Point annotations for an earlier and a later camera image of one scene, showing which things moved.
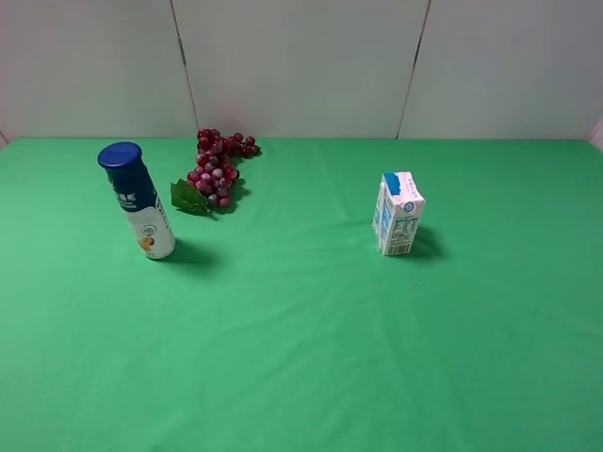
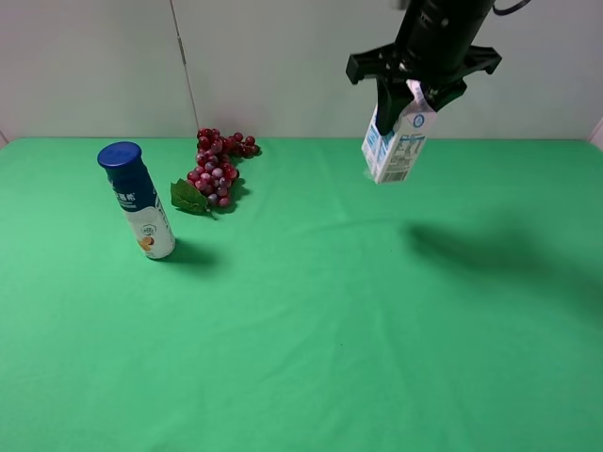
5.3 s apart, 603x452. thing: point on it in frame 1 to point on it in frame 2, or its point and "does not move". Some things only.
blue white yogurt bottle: x=129 y=175 does not move
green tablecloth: x=278 y=326 does not move
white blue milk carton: x=398 y=214 to x=392 y=155
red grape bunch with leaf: x=208 y=185 does not move
